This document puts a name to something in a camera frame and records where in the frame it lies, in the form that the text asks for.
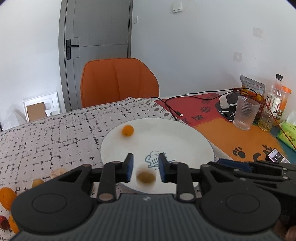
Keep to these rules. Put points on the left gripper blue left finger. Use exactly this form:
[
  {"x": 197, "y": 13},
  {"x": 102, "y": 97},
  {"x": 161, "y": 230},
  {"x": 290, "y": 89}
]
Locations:
[{"x": 113, "y": 173}]

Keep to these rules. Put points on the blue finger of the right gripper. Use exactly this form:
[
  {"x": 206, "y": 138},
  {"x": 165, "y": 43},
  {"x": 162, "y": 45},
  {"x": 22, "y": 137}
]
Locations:
[{"x": 235, "y": 165}]

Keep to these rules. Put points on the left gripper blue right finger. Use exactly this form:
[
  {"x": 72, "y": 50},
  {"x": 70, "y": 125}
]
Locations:
[{"x": 179, "y": 174}]

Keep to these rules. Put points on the brown kiwi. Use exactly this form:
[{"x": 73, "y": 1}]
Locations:
[
  {"x": 145, "y": 178},
  {"x": 37, "y": 182}
]

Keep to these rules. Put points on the small orange tangerine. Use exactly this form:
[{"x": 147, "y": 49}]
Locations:
[{"x": 127, "y": 130}]

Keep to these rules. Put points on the peeled pomelo piece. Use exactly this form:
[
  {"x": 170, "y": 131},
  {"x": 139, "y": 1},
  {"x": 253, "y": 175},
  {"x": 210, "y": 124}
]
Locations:
[{"x": 57, "y": 172}]

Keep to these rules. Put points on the large orange top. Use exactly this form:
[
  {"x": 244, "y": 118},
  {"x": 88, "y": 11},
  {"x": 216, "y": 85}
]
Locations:
[{"x": 7, "y": 196}]

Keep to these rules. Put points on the large orange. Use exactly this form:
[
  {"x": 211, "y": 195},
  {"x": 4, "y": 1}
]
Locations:
[
  {"x": 7, "y": 196},
  {"x": 13, "y": 225}
]

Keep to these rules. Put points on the person right hand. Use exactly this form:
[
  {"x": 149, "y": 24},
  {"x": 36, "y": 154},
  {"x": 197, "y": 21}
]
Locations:
[{"x": 286, "y": 234}]

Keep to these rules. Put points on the smartphone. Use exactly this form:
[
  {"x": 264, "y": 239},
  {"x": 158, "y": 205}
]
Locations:
[{"x": 276, "y": 156}]

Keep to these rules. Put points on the white plate with Sweet print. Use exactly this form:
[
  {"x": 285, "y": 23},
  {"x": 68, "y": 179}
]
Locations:
[{"x": 153, "y": 136}]

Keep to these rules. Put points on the green tissue pack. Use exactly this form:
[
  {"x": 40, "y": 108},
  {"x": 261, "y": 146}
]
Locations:
[{"x": 287, "y": 134}]

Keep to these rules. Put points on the clear plastic cup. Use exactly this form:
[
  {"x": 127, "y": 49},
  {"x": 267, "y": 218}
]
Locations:
[{"x": 246, "y": 111}]

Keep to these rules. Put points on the orange red cat mat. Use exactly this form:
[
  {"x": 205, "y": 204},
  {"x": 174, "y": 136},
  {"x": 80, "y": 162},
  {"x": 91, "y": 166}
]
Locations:
[{"x": 216, "y": 124}]

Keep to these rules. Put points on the white black device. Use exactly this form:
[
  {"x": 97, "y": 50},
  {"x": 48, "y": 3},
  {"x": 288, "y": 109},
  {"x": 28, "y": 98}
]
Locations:
[{"x": 229, "y": 100}]

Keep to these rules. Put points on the plastic drink bottle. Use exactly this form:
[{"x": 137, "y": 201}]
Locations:
[{"x": 274, "y": 97}]

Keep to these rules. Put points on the snack bag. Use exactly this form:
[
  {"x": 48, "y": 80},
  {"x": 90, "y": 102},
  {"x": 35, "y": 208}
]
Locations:
[{"x": 252, "y": 85}]

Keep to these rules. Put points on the orange lid jar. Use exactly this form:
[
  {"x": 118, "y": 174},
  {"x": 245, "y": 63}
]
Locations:
[{"x": 285, "y": 95}]

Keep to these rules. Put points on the white black patterned tablecloth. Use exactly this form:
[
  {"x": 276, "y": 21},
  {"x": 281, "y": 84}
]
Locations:
[{"x": 68, "y": 140}]

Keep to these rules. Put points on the orange chair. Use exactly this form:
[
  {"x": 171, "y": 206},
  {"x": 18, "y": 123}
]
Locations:
[{"x": 111, "y": 80}]

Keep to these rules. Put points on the white foam packaging with cardboard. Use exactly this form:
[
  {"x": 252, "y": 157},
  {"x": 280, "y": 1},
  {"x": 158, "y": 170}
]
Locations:
[{"x": 41, "y": 107}]

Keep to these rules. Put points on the red plum left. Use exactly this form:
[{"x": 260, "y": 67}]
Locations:
[{"x": 4, "y": 223}]

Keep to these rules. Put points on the grey door with black handle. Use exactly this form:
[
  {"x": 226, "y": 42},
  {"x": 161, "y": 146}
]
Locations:
[{"x": 90, "y": 30}]

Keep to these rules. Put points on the white light switch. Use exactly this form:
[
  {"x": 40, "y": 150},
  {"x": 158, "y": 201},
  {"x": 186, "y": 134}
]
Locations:
[{"x": 177, "y": 7}]

